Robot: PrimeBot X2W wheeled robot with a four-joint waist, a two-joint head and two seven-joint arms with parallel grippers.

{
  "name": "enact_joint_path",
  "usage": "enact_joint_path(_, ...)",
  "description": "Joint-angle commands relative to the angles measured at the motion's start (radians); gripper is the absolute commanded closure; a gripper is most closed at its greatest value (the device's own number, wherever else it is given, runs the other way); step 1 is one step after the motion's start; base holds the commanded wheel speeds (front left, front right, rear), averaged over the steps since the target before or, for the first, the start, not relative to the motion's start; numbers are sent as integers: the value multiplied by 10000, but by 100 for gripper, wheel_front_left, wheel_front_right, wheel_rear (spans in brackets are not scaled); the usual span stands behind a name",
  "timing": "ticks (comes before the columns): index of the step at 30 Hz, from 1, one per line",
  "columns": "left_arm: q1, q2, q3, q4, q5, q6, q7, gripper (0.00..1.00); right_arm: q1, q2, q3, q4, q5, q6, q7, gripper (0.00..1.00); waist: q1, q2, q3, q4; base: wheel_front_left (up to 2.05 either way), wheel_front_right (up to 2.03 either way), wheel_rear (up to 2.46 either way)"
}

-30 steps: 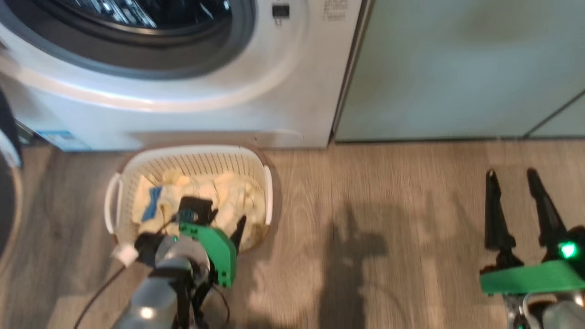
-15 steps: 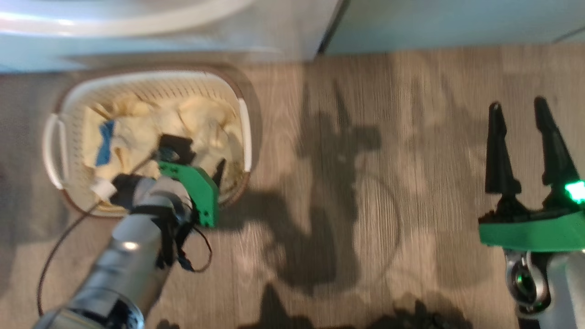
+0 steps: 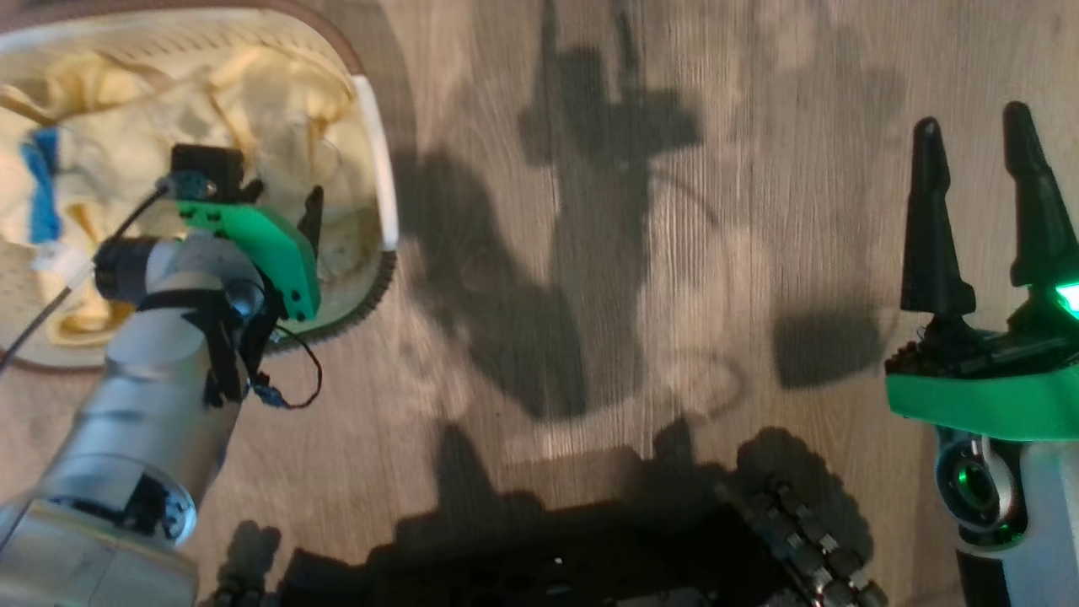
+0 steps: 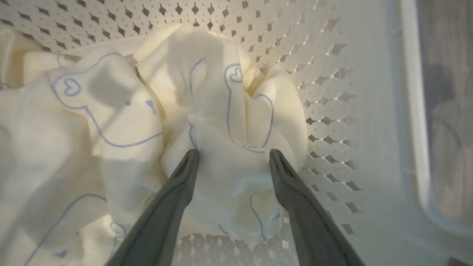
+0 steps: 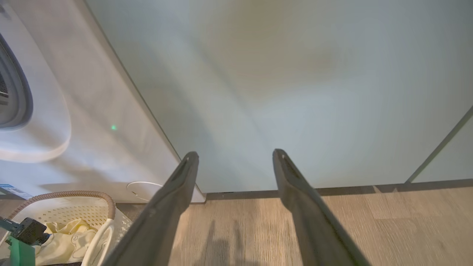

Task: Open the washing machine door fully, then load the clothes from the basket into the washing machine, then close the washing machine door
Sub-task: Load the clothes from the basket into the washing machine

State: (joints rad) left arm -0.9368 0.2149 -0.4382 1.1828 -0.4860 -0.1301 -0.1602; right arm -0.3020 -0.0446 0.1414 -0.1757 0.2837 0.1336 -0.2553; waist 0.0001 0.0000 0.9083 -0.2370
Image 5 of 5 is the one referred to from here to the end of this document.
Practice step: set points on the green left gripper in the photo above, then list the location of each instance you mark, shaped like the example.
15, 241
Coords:
22, 255

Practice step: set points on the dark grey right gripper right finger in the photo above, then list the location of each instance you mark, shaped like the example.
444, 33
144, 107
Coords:
314, 229

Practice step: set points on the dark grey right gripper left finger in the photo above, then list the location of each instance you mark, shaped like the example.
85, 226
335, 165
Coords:
155, 229

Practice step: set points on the pale yellow garment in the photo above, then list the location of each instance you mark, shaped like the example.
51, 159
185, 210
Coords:
66, 244

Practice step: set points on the white perforated laundry basket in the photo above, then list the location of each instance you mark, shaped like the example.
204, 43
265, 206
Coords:
70, 208

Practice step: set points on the white front-load washing machine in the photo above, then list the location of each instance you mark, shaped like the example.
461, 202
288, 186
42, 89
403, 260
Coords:
96, 111

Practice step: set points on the wide pale green cabinet door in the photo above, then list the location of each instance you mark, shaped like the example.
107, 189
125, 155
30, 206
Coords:
277, 92

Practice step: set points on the narrow pale green cabinet door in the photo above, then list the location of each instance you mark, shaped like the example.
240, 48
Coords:
451, 159

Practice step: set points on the grey rubber door seal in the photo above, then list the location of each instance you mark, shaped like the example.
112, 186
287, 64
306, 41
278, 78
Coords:
14, 92

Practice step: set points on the round drain filter cover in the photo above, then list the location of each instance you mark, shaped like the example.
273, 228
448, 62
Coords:
142, 190

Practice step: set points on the dark cabinet plinth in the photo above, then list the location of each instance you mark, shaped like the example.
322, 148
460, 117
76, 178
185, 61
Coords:
351, 190

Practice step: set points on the blue energy label sticker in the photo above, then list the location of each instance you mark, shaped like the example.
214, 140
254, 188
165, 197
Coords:
14, 191

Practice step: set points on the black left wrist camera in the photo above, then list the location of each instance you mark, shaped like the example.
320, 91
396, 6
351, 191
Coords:
31, 231

